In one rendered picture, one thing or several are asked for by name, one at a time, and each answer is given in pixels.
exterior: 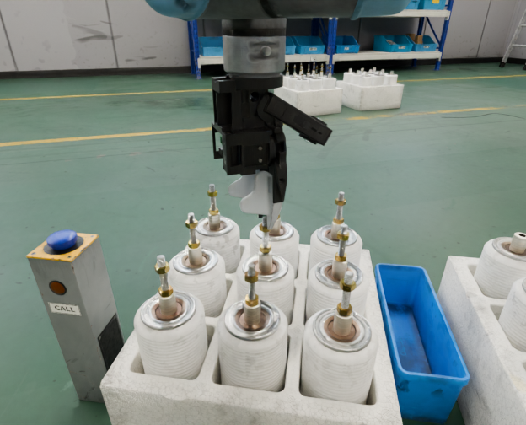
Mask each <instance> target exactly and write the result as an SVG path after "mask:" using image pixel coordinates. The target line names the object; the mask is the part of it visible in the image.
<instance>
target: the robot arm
mask: <svg viewBox="0 0 526 425"><path fill-rule="evenodd" d="M145 1H146V3H147V4H148V5H149V6H150V7H151V8H152V9H153V10H155V11H156V12H158V13H160V14H162V15H164V16H167V17H172V18H179V19H182V20H184V21H192V20H195V19H221V20H222V29H223V67H224V71H225V72H227V73H228V74H226V77H220V78H212V99H213V113H214V122H212V146H213V158H214V159H223V169H224V170H225V171H226V173H227V175H237V174H240V175H242V177H241V178H240V179H238V180H236V181H235V182H234V183H232V184H231V185H230V186H229V187H228V193H229V195H230V196H234V197H242V198H243V199H242V200H241V202H240V209H241V211H242V212H243V213H252V214H257V216H258V218H262V216H263V215H267V216H266V219H267V229H268V230H269V229H272V228H273V226H274V224H275V222H276V220H277V217H278V215H279V213H280V211H281V209H282V203H283V202H284V198H285V193H286V188H287V145H286V137H285V134H284V132H283V128H282V127H283V124H284V125H286V126H289V127H290V128H292V129H293V130H295V131H296V132H298V133H300V134H299V136H300V137H302V138H303V139H304V140H305V141H306V142H307V143H313V144H315V145H316V144H317V143H318V144H321V145H323V146H324V145H325V144H326V143H327V141H328V139H329V137H330V135H331V133H332V132H333V130H331V129H329V127H327V124H326V123H325V122H323V121H322V120H321V119H320V118H318V117H314V116H309V115H307V114H305V113H304V112H302V111H301V110H299V109H298V108H296V107H295V106H293V105H291V104H289V103H287V102H286V101H285V100H283V99H281V98H280V97H278V96H277V95H275V94H273V93H271V92H268V89H277V88H280V87H282V86H283V74H281V72H283V71H284V70H285V53H286V36H285V35H286V22H287V18H350V20H356V19H357V18H361V17H374V16H387V15H395V14H398V13H400V12H401V11H403V10H404V9H405V8H406V7H407V5H408V4H409V3H410V1H411V0H145ZM215 132H219V133H221V134H222V136H220V142H221V144H222V145H223V146H222V147H219V148H218V149H219V150H218V151H216V138H215Z"/></svg>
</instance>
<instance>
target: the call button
mask: <svg viewBox="0 0 526 425"><path fill-rule="evenodd" d="M77 239H78V236H77V233H76V232H75V231H73V230H69V229H65V230H60V231H57V232H55V233H53V234H51V235H50V236H48V238H47V239H46V243H47V245H48V246H49V247H51V248H52V249H53V250H65V249H68V248H70V247H72V246H74V245H75V244H76V241H77Z"/></svg>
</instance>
